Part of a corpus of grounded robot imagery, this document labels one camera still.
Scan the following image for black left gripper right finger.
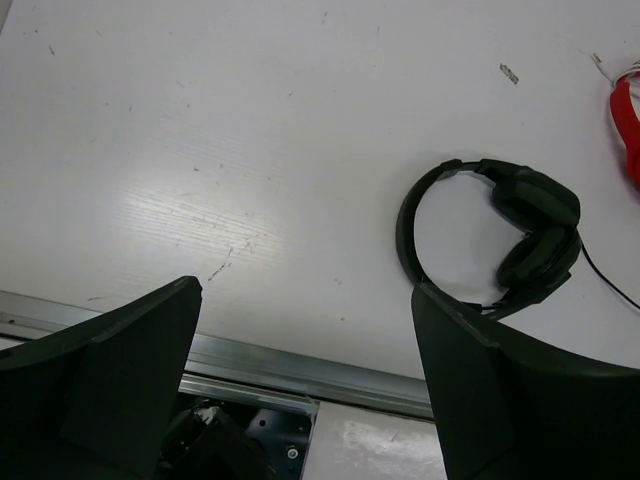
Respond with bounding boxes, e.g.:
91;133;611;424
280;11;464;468
411;284;639;479

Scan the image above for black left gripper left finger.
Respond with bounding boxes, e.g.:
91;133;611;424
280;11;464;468
1;276;202;479

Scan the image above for aluminium front table rail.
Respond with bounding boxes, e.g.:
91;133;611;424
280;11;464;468
1;291;433;420

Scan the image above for small grey debris piece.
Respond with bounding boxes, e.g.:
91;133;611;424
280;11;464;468
500;63;519;85

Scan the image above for thin black headset cable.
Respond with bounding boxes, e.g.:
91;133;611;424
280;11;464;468
579;239;640;314

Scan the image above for red headphones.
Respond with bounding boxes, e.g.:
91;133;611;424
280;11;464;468
591;53;639;186

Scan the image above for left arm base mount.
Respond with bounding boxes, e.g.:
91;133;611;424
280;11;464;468
153;393;313;479

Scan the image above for black headset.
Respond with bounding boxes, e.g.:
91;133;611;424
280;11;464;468
395;159;582;321

